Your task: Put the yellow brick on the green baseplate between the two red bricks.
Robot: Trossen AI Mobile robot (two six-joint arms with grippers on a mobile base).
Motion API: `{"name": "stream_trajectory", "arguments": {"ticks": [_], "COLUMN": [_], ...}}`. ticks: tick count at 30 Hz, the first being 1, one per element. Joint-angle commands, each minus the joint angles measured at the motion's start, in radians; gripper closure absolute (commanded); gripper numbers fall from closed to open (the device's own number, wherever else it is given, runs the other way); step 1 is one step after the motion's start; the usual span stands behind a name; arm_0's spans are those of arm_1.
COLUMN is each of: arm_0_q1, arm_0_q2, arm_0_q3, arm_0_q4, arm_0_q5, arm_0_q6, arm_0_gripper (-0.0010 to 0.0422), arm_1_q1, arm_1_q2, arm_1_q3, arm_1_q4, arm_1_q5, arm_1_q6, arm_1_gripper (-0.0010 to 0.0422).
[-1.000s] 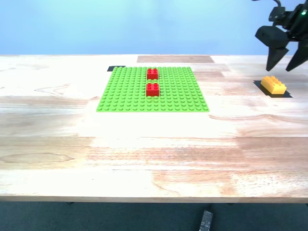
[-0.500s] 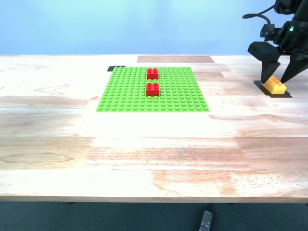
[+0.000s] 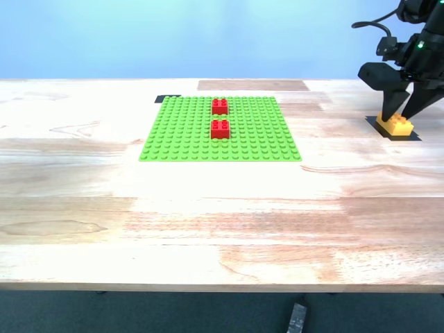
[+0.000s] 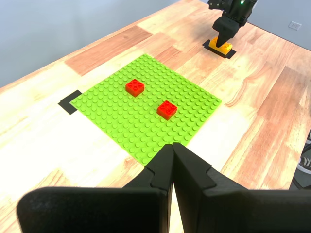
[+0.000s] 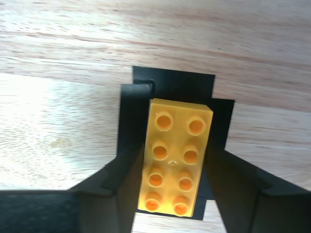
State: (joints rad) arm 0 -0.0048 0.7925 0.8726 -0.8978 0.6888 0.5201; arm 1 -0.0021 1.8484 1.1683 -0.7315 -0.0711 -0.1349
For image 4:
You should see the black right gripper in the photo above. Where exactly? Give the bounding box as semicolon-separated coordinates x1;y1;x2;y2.
213;7;252;48

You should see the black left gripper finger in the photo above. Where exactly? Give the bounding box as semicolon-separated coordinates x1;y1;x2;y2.
173;142;311;233
17;144;174;233

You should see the yellow rectangular brick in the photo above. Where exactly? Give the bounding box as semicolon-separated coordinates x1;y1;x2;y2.
210;36;233;54

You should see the green studded baseplate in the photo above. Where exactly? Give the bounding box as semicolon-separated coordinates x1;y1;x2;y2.
70;53;222;167

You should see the red square brick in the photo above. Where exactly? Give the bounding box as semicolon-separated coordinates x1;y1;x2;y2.
125;79;146;98
156;100;178;120

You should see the black tape rectangle marker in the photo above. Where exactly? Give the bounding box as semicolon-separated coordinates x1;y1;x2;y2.
203;40;237;59

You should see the black tape corner marker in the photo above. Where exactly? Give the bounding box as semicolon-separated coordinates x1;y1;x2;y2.
58;90;83;115

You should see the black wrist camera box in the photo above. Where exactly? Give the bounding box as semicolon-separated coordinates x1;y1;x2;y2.
207;0;226;11

